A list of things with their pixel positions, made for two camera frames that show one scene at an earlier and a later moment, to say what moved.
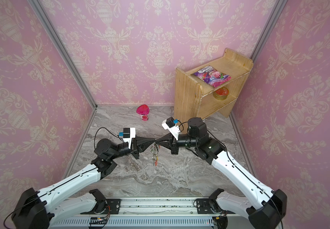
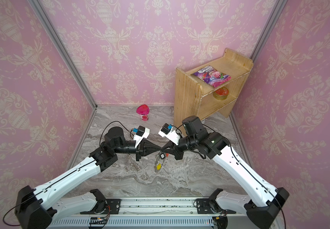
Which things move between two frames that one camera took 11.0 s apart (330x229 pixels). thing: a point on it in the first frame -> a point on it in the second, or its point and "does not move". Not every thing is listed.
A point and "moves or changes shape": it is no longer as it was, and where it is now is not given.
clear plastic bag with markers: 154,149 moves or changes shape
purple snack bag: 212,76 does not move
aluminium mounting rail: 163,213 does not move
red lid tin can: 221,94 does not move
